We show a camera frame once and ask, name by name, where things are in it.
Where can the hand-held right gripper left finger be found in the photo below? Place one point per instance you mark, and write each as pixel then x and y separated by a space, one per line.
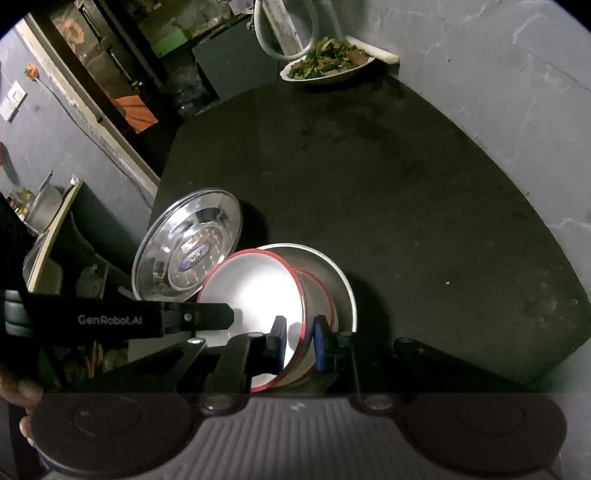
pixel 277 344

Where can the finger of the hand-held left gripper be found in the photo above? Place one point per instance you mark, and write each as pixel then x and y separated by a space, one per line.
pixel 203 316

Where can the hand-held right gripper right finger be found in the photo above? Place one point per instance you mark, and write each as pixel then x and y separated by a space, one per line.
pixel 319 344

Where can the white red-rimmed bowl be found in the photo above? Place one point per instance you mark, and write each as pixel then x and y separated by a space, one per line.
pixel 254 295
pixel 318 295

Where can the large steel bowl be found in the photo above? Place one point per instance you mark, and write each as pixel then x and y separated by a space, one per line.
pixel 344 286

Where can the steel plate with blue label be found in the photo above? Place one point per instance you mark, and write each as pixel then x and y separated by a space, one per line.
pixel 189 244

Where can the person's left hand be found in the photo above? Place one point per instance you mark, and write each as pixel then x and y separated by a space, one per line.
pixel 16 390

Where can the wooden board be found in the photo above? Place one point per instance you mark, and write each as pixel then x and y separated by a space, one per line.
pixel 55 235

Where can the steel pot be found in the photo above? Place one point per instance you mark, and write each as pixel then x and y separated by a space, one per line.
pixel 44 207

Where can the orange patterned box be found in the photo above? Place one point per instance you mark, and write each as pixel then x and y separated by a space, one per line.
pixel 136 113

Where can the dark grey box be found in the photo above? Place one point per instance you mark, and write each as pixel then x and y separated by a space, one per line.
pixel 231 60

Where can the green box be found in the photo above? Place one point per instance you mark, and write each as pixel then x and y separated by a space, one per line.
pixel 171 44

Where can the white plate of stir-fry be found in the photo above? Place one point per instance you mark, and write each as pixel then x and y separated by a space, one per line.
pixel 325 60

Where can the sunflower picture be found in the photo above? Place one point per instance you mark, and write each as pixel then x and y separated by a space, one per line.
pixel 74 31

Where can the white leek stalk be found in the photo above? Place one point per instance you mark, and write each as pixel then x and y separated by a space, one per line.
pixel 381 53

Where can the white wall switch plate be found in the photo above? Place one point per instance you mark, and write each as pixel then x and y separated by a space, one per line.
pixel 13 101

